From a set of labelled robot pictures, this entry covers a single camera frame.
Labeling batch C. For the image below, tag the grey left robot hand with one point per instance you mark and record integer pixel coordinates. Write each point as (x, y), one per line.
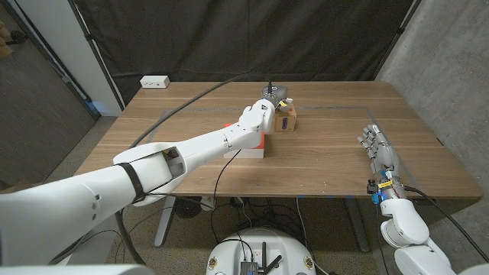
(277, 92)

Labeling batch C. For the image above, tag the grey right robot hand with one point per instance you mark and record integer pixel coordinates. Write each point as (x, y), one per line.
(386, 154)

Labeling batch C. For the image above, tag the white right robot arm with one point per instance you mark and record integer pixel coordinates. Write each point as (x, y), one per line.
(405, 229)

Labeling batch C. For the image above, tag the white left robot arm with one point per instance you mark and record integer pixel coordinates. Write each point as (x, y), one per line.
(153, 168)

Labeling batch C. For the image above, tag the wooden box with slots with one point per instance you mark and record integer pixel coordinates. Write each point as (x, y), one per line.
(286, 122)

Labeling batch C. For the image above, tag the red box with white base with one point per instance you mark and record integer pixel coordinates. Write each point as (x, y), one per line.
(252, 153)

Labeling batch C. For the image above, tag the white power outlet box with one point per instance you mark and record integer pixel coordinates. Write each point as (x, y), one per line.
(154, 81)

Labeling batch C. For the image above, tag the brown cardboard box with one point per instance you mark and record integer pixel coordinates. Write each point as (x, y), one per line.
(19, 187)

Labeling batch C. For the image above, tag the grey tape outline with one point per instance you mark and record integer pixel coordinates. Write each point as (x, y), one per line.
(324, 108)

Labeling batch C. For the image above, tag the black backdrop curtain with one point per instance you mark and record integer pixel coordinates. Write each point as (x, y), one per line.
(244, 38)

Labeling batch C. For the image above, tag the grey table leg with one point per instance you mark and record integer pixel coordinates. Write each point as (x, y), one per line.
(357, 225)

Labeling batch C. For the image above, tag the black backdrop stand pole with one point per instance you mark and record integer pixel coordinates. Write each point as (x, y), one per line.
(90, 37)
(401, 29)

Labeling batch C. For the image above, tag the white round floor foot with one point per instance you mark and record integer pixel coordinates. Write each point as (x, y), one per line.
(207, 203)

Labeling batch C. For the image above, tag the black round floor fan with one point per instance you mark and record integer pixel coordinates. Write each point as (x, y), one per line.
(189, 209)

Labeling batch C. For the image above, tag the white robot torso base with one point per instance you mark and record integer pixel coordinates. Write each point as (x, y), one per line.
(229, 252)

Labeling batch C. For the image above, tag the white table leg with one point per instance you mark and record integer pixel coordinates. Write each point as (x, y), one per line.
(164, 225)

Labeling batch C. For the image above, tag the black door frame rail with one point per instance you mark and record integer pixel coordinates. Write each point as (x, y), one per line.
(91, 110)

